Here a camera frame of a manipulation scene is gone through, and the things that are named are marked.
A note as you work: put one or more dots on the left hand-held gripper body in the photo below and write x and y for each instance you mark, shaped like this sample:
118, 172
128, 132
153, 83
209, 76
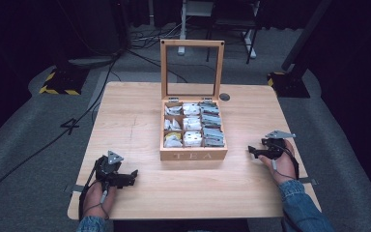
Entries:
108, 167

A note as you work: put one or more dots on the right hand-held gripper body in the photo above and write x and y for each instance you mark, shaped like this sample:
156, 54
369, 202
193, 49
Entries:
274, 145

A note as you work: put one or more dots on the wooden tea box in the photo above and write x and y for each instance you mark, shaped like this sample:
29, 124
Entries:
193, 155

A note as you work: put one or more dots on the person's right hand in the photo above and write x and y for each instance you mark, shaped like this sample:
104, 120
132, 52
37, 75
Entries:
282, 167

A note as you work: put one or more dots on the person's left hand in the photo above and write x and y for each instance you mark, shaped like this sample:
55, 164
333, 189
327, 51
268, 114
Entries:
94, 199

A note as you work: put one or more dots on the stack of grey tea packets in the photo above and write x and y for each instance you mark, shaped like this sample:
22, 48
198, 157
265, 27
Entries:
212, 121

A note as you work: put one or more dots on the yellow tea packet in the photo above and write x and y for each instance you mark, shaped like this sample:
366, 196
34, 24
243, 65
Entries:
168, 135

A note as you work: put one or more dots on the round grey table grommet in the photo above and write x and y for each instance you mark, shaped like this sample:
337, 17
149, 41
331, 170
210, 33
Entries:
224, 96

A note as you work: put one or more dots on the black stand base yellow stripes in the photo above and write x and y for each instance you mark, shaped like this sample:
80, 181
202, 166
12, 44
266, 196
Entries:
288, 84
63, 83

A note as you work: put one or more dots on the stack of white tea packets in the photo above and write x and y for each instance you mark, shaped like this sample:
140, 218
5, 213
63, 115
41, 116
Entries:
192, 123

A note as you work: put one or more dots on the pile of loose white tea bags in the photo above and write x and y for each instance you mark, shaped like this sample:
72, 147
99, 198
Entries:
173, 110

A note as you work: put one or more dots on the slanted dark metal pole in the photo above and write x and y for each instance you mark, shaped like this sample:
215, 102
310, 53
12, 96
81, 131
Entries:
306, 34

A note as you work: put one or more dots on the white metal stand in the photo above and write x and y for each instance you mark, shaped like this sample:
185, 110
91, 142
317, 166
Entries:
186, 19

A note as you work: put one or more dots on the grey metal table bracket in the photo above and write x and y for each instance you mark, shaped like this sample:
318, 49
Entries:
309, 181
76, 188

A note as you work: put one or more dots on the black metal frame stand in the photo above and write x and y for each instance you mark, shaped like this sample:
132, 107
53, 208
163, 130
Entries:
232, 25

